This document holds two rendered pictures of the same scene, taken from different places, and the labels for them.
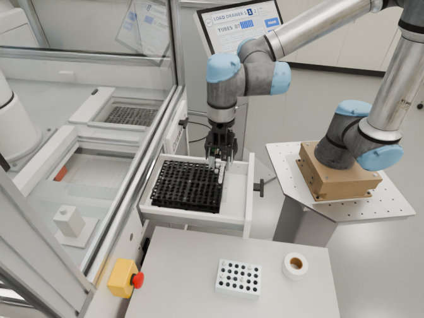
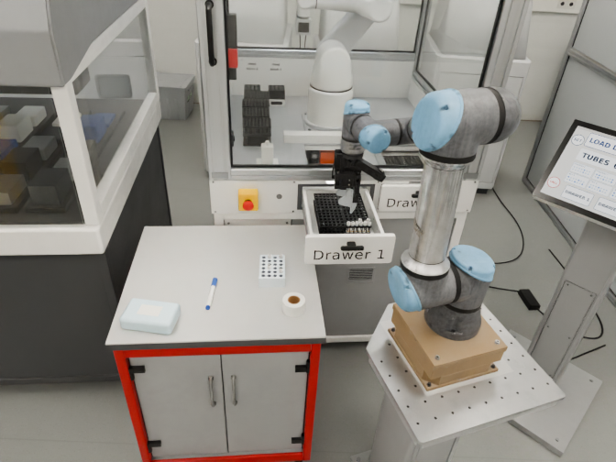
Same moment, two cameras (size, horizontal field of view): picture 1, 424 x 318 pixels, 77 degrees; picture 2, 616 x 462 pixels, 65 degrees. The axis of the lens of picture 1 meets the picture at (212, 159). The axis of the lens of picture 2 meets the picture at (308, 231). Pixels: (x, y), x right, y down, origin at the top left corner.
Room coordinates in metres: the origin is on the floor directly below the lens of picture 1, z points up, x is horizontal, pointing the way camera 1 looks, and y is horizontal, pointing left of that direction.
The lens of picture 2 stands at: (0.11, -1.30, 1.81)
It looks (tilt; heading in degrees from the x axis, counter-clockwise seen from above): 35 degrees down; 75
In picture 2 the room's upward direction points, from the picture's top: 3 degrees clockwise
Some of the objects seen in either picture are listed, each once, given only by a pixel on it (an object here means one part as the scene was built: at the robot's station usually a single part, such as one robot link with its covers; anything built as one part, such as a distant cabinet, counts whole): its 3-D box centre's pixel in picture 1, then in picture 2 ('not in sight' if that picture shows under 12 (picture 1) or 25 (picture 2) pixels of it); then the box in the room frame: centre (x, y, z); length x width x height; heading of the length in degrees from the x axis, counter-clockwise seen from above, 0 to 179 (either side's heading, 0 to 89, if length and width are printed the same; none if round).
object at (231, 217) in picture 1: (187, 187); (339, 215); (0.60, 0.08, 0.86); 0.40 x 0.26 x 0.06; 82
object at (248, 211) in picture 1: (248, 192); (349, 248); (0.57, -0.12, 0.87); 0.29 x 0.02 x 0.11; 172
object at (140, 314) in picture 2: not in sight; (150, 315); (-0.05, -0.22, 0.78); 0.15 x 0.10 x 0.04; 160
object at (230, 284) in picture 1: (238, 279); (271, 270); (0.33, -0.08, 0.78); 0.12 x 0.08 x 0.04; 80
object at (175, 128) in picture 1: (177, 128); (416, 197); (0.93, 0.15, 0.87); 0.29 x 0.02 x 0.11; 172
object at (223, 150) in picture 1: (220, 135); (347, 169); (0.57, -0.02, 1.11); 0.09 x 0.08 x 0.12; 172
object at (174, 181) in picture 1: (190, 187); (340, 216); (0.60, 0.07, 0.87); 0.22 x 0.18 x 0.06; 82
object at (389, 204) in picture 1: (327, 183); (444, 365); (0.76, -0.50, 0.70); 0.45 x 0.44 x 0.12; 96
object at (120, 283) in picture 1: (124, 277); (247, 200); (0.29, 0.22, 0.88); 0.07 x 0.05 x 0.07; 172
